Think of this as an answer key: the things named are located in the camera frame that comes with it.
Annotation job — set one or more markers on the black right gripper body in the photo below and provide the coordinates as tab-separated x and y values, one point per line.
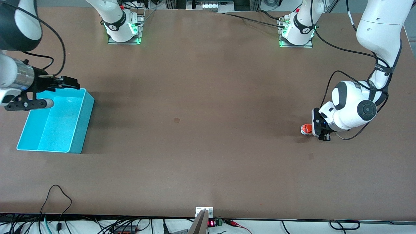
41	82

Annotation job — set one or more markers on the orange toy bus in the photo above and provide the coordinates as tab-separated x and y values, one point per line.
305	129

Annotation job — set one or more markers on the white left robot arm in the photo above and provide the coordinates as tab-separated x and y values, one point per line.
378	29

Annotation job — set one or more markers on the blue plastic box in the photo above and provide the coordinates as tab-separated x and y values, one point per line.
60	130

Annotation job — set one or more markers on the brown square tape patch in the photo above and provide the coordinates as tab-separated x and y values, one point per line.
177	120

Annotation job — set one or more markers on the red clip lead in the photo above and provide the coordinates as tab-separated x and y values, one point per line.
237	225

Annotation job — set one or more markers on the green terminal block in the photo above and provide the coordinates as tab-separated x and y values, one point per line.
219	222

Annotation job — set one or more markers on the red LED display module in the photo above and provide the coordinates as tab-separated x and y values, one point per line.
211	223

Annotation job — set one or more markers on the orange and black device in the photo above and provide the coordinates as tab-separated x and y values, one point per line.
126	229

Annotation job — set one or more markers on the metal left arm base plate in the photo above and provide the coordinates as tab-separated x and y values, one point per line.
307	45

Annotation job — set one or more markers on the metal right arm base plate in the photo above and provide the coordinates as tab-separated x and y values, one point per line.
140	26

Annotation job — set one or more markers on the white table edge bracket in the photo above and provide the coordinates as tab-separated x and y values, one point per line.
204	210

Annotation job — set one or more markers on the aluminium frame structure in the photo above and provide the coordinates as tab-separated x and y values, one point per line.
211	5

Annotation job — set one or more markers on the grey metal camera bar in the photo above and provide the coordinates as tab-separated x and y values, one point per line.
199	225

